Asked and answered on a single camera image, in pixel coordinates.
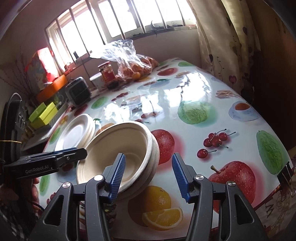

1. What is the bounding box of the white paper plate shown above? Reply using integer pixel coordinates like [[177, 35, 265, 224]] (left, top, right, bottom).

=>
[[55, 114, 95, 151]]

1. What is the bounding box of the beige paper bowl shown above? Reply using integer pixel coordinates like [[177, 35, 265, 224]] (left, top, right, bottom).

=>
[[76, 121, 152, 194], [117, 135, 159, 202]]

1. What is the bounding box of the person left hand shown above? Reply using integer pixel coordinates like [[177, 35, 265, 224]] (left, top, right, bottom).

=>
[[32, 178, 40, 213]]

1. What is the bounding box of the grey side shelf board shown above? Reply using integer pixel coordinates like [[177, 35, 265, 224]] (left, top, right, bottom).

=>
[[21, 126, 54, 151]]

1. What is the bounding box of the lime green box upper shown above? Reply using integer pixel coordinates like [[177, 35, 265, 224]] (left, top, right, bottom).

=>
[[29, 102, 46, 123]]

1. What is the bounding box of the lime green box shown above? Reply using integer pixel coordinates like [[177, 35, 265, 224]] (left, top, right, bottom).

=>
[[29, 102, 46, 123], [30, 102, 58, 130]]

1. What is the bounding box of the lime green box lower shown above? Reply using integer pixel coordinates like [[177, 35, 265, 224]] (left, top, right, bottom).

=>
[[30, 102, 58, 130]]

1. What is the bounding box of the striped black white box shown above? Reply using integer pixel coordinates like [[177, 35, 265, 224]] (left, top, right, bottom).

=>
[[36, 103, 69, 132]]

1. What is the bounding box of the orange box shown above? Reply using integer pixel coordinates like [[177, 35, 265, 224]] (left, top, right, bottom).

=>
[[36, 75, 68, 103]]

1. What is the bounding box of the black binder clip right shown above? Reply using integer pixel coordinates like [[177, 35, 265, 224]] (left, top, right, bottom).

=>
[[277, 162, 295, 197]]

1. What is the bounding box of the grey portable heater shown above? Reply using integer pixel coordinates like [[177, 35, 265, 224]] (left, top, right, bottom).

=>
[[65, 77, 91, 108]]

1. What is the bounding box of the white yogurt tub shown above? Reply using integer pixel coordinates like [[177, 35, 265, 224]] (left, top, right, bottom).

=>
[[90, 72, 106, 92]]

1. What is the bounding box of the red label sauce jar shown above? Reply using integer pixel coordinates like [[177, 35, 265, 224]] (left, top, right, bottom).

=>
[[98, 61, 119, 90]]

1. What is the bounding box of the plastic bag of oranges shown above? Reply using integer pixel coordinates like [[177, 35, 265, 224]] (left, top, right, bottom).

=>
[[90, 40, 159, 81]]

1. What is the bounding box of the floral cream curtain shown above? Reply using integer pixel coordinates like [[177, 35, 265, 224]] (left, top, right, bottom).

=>
[[188, 0, 260, 94]]

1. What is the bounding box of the black camera box left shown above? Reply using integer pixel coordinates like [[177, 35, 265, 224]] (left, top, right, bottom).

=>
[[1, 92, 27, 164]]

